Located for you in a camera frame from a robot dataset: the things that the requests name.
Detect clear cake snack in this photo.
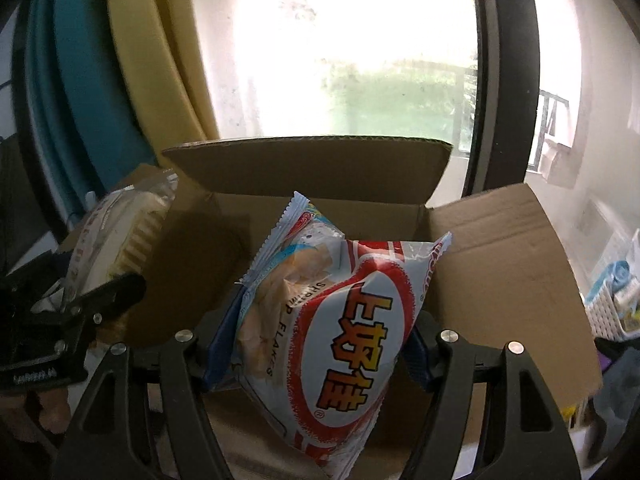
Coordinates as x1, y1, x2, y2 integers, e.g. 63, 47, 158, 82
32, 170, 179, 312

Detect brown cardboard box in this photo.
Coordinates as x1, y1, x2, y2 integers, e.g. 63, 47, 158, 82
120, 136, 601, 479

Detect yellow curtain left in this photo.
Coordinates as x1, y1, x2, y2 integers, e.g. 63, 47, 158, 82
107, 0, 219, 167

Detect white plastic basket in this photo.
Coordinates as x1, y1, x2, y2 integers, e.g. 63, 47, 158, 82
585, 260, 639, 342

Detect red white shrimp flakes bag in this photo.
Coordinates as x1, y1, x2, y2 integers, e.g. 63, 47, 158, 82
205, 193, 451, 479

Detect black window frame post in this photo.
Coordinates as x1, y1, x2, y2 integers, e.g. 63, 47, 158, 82
462, 0, 540, 196

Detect teal curtain left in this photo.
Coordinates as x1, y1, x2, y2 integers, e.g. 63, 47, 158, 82
25, 0, 156, 229

